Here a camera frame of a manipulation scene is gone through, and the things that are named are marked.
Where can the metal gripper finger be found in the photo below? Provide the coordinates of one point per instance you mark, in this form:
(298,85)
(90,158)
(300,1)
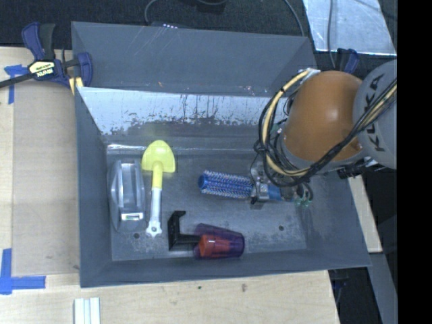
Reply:
(262,192)
(257,174)

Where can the blue round hairbrush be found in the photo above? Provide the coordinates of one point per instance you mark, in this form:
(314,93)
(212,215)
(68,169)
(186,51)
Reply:
(224,185)

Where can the purple translucent plastic cup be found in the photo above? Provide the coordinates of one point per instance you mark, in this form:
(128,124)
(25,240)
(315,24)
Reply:
(233,240)

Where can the orange plastic cup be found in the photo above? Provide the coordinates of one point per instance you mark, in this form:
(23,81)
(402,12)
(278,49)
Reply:
(212,245)

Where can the grey metal bin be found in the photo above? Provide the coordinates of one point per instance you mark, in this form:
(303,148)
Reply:
(209,59)

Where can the black angled bracket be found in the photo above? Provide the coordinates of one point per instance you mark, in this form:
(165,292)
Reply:
(175,228)

